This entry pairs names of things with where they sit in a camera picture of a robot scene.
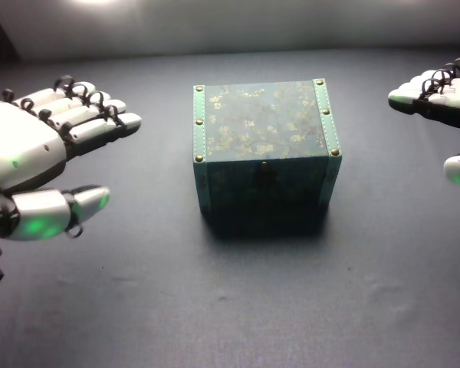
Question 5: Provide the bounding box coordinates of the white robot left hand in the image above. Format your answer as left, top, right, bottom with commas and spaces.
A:
0, 75, 143, 242

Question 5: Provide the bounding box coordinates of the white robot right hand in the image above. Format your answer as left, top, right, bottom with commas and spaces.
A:
387, 57, 460, 191

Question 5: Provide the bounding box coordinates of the teal jewellery box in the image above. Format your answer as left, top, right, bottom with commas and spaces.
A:
192, 78, 345, 235

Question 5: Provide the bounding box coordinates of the grey table cloth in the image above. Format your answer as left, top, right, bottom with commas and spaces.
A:
0, 48, 460, 368

